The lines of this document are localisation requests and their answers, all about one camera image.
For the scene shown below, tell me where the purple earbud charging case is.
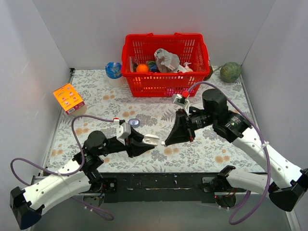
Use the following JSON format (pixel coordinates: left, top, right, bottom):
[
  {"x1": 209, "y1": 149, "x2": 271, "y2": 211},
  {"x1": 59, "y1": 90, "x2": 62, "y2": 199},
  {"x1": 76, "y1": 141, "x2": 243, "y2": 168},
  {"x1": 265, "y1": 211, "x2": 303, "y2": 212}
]
[{"x1": 128, "y1": 118, "x2": 141, "y2": 128}]

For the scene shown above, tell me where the white earbud charging case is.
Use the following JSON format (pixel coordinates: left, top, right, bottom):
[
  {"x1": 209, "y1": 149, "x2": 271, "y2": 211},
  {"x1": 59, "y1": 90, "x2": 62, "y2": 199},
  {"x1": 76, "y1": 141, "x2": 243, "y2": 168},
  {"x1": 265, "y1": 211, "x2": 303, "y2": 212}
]
[{"x1": 142, "y1": 134, "x2": 160, "y2": 146}]

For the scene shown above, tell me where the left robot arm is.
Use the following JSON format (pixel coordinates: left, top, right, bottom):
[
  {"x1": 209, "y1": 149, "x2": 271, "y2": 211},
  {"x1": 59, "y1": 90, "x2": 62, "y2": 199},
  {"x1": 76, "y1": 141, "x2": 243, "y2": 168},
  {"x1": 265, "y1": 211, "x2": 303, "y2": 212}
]
[{"x1": 10, "y1": 123, "x2": 159, "y2": 230}]

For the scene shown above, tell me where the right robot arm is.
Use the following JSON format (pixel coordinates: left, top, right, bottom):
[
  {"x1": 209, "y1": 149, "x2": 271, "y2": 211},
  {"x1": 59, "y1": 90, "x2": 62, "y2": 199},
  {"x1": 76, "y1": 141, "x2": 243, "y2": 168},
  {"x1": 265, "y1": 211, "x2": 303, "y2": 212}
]
[{"x1": 162, "y1": 89, "x2": 308, "y2": 212}]

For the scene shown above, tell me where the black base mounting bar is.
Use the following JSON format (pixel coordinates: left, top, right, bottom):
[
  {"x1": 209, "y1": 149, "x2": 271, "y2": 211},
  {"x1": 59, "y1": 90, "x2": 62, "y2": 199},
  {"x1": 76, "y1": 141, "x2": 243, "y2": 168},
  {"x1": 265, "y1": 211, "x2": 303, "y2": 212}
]
[{"x1": 82, "y1": 166, "x2": 237, "y2": 208}]

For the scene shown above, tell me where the floral patterned table mat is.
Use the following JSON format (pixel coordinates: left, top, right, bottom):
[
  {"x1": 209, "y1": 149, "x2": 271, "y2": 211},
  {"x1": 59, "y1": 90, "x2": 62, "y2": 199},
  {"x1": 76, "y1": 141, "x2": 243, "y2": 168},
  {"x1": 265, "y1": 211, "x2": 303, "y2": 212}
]
[{"x1": 45, "y1": 70, "x2": 262, "y2": 173}]

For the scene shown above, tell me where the brown object behind basket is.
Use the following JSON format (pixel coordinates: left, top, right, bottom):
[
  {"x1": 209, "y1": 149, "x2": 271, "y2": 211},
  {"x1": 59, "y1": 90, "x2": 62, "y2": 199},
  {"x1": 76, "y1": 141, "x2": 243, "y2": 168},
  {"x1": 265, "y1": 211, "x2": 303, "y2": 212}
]
[{"x1": 203, "y1": 60, "x2": 214, "y2": 81}]

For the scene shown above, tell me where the beige round container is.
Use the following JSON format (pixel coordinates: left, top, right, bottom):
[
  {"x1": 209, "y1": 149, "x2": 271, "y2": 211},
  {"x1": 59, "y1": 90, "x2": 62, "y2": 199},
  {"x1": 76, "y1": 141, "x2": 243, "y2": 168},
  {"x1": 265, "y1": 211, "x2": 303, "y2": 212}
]
[{"x1": 70, "y1": 105, "x2": 87, "y2": 116}]

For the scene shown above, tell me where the white pump bottle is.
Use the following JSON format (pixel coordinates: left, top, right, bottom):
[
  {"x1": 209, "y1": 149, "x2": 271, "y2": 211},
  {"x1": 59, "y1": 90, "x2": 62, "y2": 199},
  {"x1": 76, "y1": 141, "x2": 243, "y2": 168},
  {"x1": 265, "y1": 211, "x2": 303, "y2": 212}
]
[{"x1": 177, "y1": 62, "x2": 193, "y2": 73}]

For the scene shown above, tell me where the green melon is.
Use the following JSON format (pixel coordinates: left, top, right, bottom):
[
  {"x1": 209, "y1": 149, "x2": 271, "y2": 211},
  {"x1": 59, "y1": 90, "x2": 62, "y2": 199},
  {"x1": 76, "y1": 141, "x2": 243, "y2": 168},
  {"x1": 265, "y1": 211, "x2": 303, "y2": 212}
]
[{"x1": 220, "y1": 62, "x2": 242, "y2": 83}]

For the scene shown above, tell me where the orange snack box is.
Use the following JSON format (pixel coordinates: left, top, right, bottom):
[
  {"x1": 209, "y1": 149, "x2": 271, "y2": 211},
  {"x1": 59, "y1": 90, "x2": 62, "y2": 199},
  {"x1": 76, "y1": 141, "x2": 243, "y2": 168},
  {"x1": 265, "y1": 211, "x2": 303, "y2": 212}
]
[{"x1": 53, "y1": 83, "x2": 85, "y2": 115}]

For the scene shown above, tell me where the crumpled grey plastic bag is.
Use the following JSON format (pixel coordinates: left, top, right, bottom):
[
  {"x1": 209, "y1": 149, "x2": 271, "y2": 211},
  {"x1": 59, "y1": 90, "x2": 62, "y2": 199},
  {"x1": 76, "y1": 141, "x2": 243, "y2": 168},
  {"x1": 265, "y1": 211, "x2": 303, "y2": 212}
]
[{"x1": 154, "y1": 48, "x2": 180, "y2": 73}]

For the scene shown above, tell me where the green blue item in basket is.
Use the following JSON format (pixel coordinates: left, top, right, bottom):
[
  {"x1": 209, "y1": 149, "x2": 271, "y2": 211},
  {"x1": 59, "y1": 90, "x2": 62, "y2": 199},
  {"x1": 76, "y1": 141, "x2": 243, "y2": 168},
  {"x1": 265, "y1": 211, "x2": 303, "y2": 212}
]
[{"x1": 147, "y1": 61, "x2": 159, "y2": 73}]

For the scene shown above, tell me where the orange fruit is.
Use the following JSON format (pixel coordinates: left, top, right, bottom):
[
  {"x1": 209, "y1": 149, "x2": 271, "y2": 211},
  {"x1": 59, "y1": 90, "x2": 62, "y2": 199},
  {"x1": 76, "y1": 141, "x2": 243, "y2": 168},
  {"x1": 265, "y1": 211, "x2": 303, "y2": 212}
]
[{"x1": 136, "y1": 64, "x2": 149, "y2": 74}]

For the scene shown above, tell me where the blue lidded white cup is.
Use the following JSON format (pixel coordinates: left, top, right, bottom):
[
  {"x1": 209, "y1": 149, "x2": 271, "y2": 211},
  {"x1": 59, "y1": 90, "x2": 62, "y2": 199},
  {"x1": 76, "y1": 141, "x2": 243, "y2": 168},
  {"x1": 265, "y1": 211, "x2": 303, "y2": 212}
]
[{"x1": 105, "y1": 62, "x2": 124, "y2": 88}]

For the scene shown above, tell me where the red plastic shopping basket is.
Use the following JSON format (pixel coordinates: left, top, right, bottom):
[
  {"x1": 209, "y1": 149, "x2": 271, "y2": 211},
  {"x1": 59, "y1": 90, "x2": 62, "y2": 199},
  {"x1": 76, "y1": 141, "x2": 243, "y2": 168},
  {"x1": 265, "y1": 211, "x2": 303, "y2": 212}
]
[{"x1": 122, "y1": 33, "x2": 210, "y2": 97}]

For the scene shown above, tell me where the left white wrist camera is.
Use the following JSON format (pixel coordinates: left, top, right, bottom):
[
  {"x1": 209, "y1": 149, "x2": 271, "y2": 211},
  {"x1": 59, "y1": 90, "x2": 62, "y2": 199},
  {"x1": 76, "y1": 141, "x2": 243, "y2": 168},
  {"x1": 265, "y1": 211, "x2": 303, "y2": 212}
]
[{"x1": 113, "y1": 117, "x2": 131, "y2": 145}]

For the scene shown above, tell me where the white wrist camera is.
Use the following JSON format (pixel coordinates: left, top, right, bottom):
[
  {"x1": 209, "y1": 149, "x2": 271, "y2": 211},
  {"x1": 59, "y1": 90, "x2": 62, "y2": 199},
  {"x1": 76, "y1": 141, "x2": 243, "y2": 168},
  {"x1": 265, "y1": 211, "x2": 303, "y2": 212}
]
[
  {"x1": 113, "y1": 117, "x2": 131, "y2": 145},
  {"x1": 172, "y1": 94, "x2": 190, "y2": 116}
]

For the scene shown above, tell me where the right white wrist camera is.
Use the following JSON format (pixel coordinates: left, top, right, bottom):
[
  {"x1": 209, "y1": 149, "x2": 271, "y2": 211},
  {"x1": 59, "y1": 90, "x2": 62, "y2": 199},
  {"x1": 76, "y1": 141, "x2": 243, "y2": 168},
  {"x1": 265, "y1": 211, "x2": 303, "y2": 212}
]
[{"x1": 172, "y1": 94, "x2": 190, "y2": 116}]

